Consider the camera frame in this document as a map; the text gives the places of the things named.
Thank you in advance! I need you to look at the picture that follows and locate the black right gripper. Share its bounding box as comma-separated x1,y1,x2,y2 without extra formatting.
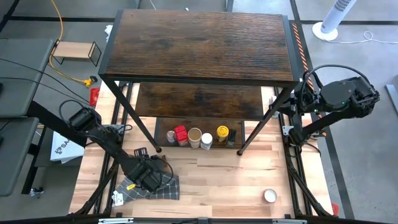
269,79,323,117

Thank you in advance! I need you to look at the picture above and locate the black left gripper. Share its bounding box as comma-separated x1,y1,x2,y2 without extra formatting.
126,147,165,193

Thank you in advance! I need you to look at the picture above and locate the small clear glass jar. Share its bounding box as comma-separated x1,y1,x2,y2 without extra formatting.
165,130,177,145

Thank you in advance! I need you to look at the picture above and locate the red lid spice container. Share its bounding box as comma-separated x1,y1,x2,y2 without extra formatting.
173,124,189,147

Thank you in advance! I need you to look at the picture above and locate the gold lid spice jar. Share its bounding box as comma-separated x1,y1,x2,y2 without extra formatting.
187,127,203,149

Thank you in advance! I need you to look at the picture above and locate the dark green spice tin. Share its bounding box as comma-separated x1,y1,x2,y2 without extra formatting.
226,128,238,148

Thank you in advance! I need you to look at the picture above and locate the white lid spice jar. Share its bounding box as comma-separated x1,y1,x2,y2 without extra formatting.
200,133,214,151

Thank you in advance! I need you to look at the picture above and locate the yellow lid spice bottle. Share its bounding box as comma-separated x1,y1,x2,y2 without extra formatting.
216,125,230,144

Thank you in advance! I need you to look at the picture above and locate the dark wood black-frame shelf unit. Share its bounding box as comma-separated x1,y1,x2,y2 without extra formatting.
98,8,301,156

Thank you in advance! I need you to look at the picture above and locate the grey checked cloth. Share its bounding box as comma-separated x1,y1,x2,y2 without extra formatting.
111,172,181,206

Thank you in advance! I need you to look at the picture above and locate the orange black hazard strip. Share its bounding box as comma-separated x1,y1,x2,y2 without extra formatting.
291,22,327,138

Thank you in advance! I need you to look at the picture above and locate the white printed box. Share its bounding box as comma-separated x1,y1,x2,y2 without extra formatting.
49,130,88,165

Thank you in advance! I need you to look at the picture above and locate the small round candle tin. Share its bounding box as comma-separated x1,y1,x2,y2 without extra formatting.
262,188,278,204

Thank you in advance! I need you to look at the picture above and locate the yellow plug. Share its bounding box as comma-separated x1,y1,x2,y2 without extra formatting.
83,75,99,87

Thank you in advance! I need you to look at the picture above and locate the white tower fan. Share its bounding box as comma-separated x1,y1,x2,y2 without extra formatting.
312,0,358,42

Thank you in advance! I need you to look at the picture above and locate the grey metal bar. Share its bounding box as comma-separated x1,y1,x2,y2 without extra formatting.
384,83,398,116

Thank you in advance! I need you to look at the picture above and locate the silver caster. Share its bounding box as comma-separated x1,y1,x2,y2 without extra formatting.
29,186,44,199

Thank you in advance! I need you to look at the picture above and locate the crumpled white paper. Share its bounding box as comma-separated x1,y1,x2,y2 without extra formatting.
104,24,114,43

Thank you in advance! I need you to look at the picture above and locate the grey folding table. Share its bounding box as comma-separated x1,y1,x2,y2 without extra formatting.
0,39,56,118
0,117,40,197

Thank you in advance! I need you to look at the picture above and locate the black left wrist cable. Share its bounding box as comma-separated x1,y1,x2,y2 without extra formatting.
150,154,175,186

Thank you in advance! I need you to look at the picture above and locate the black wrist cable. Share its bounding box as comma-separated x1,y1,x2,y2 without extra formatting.
303,63,373,91
150,154,175,186

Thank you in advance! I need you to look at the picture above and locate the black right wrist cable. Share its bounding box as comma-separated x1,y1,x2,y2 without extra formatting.
303,63,373,91

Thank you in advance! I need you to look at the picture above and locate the silver bracket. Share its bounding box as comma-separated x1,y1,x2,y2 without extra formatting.
272,218,308,224
98,217,134,224

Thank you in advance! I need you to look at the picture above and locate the black table leg frame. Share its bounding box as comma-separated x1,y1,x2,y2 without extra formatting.
21,101,88,195

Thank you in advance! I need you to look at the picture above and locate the white fan cable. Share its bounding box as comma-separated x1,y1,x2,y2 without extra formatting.
334,30,398,45

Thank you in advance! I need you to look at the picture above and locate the small wooden wire-frame riser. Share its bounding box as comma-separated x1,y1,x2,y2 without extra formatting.
51,40,103,67

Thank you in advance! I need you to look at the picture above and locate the thin black cable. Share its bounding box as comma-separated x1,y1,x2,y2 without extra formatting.
0,57,91,105
0,76,68,96

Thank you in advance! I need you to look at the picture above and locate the yellow cable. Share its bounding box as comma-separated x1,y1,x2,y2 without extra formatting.
48,0,91,86

